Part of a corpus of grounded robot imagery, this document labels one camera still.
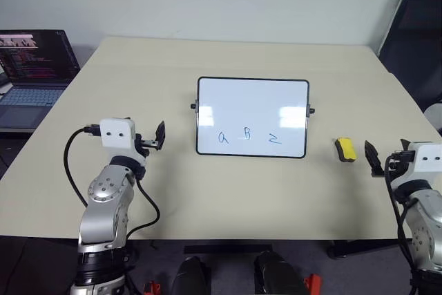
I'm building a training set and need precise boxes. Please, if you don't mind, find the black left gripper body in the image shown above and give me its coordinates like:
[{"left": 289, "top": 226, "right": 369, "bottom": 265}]
[{"left": 134, "top": 133, "right": 158, "bottom": 158}]

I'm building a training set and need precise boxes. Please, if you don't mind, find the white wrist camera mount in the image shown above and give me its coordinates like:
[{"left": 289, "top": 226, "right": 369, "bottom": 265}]
[
  {"left": 399, "top": 141, "right": 442, "bottom": 186},
  {"left": 99, "top": 117, "right": 148, "bottom": 169}
]

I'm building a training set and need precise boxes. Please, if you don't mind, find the small red object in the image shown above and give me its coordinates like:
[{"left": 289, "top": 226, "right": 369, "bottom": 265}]
[
  {"left": 303, "top": 273, "right": 323, "bottom": 295},
  {"left": 142, "top": 280, "right": 162, "bottom": 295}
]

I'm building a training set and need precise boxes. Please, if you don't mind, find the dark rounded shape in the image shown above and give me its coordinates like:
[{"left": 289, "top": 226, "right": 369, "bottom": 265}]
[
  {"left": 253, "top": 250, "right": 309, "bottom": 295},
  {"left": 171, "top": 256, "right": 212, "bottom": 295}
]

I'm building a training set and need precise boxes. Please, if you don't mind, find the yellow and black eraser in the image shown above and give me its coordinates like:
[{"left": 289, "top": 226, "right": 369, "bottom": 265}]
[{"left": 332, "top": 137, "right": 358, "bottom": 164}]

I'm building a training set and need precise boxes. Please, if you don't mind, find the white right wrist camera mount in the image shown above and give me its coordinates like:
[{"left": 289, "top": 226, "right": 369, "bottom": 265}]
[{"left": 399, "top": 141, "right": 442, "bottom": 186}]

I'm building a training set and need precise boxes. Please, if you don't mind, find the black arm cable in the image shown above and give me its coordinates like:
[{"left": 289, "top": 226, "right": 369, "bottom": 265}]
[
  {"left": 384, "top": 154, "right": 416, "bottom": 274},
  {"left": 63, "top": 123, "right": 162, "bottom": 241}
]

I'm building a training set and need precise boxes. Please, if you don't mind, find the white rounded object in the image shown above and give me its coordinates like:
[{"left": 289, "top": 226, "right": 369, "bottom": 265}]
[{"left": 423, "top": 102, "right": 442, "bottom": 137}]

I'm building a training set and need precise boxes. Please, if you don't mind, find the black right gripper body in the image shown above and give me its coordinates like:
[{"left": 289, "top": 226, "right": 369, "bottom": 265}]
[{"left": 382, "top": 149, "right": 416, "bottom": 175}]

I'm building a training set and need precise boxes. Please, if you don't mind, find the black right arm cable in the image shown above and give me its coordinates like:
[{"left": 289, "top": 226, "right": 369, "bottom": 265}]
[{"left": 384, "top": 154, "right": 416, "bottom": 274}]

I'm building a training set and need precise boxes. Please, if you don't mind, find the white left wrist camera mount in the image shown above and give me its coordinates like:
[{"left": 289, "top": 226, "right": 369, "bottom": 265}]
[{"left": 99, "top": 117, "right": 148, "bottom": 169}]

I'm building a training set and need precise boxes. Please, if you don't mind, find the open grey laptop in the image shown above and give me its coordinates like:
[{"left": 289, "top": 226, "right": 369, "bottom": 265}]
[{"left": 0, "top": 29, "right": 81, "bottom": 134}]

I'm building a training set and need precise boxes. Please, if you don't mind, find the small black-framed whiteboard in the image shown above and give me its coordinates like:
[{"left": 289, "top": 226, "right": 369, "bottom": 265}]
[{"left": 189, "top": 76, "right": 316, "bottom": 160}]

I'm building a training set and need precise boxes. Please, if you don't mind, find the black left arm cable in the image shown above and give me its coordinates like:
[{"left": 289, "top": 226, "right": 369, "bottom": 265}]
[{"left": 63, "top": 123, "right": 162, "bottom": 241}]

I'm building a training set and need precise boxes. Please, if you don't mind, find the black mesh office chair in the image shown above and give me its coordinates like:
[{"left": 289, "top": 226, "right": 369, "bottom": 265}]
[{"left": 377, "top": 0, "right": 442, "bottom": 113}]

